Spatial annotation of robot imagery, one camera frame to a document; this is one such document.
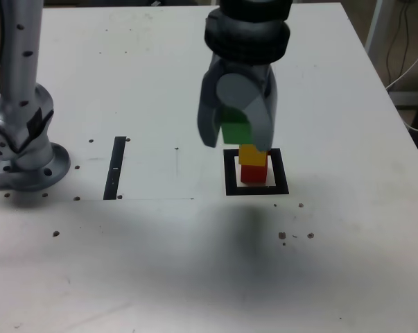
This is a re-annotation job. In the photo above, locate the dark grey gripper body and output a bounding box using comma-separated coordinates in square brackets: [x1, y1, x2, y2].
[213, 54, 275, 85]

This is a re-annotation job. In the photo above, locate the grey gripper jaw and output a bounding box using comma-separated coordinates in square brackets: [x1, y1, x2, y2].
[216, 67, 277, 153]
[196, 56, 227, 148]

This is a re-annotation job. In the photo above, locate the green cube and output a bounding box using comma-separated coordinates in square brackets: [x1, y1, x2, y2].
[220, 107, 254, 145]

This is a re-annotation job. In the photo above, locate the yellow cube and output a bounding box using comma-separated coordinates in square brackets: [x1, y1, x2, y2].
[238, 144, 268, 167]

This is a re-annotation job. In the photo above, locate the red cube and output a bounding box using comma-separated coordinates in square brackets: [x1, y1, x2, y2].
[240, 164, 268, 184]

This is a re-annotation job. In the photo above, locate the black tape square outline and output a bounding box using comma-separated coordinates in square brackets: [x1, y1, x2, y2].
[223, 148, 290, 197]

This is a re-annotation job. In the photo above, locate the black tape strip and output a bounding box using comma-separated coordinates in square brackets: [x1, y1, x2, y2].
[103, 136, 128, 201]

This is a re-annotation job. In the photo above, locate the grey power strip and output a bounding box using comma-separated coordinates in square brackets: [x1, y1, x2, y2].
[388, 90, 418, 110]

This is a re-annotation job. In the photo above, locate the white metal post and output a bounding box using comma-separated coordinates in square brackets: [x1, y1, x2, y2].
[364, 0, 386, 60]

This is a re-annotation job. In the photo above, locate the thin dark hanging cable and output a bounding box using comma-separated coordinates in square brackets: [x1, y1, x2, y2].
[385, 0, 409, 83]

